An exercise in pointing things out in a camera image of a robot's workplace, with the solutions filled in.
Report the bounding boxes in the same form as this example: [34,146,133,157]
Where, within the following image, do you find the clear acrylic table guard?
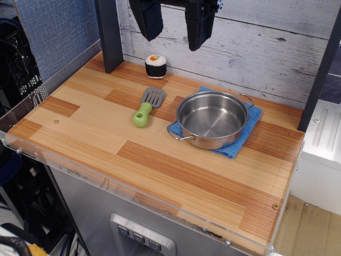
[1,53,304,255]

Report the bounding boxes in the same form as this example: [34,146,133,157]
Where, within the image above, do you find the dark grey post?
[297,8,340,132]
[94,0,124,74]

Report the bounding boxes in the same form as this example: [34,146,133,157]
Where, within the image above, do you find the silver dispenser button panel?
[110,213,176,255]

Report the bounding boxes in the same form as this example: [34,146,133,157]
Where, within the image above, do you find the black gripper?
[129,0,223,51]

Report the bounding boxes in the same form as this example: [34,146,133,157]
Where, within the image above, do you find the blue folded cloth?
[167,85,263,160]

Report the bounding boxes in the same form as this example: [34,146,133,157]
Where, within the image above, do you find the dark grey right post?
[297,8,340,132]

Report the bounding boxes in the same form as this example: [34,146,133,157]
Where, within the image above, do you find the dark grey left post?
[94,0,124,74]

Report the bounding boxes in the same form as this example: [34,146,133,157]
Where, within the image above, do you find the plush sushi roll toy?
[145,54,167,79]

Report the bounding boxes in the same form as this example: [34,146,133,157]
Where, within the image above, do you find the green handled grey spatula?
[133,87,165,127]

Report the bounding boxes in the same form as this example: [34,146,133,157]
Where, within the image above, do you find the black crate rack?
[1,18,48,115]

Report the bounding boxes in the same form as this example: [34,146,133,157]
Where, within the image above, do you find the white side cabinet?
[290,100,340,215]

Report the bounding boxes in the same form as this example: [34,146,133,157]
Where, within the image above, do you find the silver two-handled pot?
[167,91,255,150]

